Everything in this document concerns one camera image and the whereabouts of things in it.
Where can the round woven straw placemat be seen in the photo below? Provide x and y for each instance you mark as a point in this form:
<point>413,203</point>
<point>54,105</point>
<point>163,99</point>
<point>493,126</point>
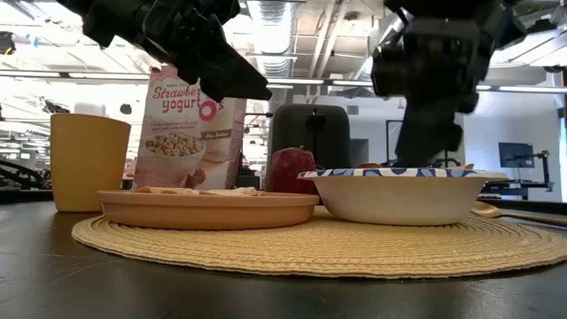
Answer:
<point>310,250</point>

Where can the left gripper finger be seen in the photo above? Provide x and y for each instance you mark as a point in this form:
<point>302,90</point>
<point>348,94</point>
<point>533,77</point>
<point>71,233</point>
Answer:
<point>221,75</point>

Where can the black ceiling camera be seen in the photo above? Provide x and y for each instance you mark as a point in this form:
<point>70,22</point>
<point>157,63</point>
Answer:
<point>6,44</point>

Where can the dark office desk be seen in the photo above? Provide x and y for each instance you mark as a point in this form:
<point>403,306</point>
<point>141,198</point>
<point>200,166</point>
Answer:
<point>514,189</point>

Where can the pink plastic plate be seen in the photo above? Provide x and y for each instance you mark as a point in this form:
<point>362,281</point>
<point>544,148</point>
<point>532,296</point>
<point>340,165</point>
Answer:
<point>208,212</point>

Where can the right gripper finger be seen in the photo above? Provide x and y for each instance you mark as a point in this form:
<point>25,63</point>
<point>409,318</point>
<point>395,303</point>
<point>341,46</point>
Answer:
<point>427,137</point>

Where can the blue patterned paper bowl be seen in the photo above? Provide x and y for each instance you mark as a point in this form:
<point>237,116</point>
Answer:
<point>398,199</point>

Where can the black two-slot toaster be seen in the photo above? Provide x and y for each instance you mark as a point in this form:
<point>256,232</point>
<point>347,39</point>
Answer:
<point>328,133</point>

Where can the orange plastic cup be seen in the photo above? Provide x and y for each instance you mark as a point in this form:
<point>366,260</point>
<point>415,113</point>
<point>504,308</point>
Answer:
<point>88,164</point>

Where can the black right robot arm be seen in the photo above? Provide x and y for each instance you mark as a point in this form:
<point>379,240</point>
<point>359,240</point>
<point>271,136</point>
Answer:
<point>483,17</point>

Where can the wooden spoon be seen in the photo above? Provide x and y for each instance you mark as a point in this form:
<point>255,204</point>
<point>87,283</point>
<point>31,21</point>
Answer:
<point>487,210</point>

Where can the black computer monitor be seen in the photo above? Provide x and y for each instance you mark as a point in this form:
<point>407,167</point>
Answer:
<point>516,155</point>

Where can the pink strawberry yogurt cereal box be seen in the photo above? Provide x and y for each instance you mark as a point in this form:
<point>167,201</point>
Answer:
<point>186,133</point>

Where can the red apple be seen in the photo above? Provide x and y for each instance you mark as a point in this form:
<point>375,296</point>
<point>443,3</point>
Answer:
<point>290,173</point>

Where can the sliced bagel half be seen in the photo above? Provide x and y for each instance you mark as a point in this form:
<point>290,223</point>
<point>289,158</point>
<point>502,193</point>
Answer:
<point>221,192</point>

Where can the black background machine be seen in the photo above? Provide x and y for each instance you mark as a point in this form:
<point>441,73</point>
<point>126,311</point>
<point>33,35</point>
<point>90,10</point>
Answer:
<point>17,175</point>

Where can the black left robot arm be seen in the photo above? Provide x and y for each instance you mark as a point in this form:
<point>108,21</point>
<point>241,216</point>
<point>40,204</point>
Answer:
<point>111,22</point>

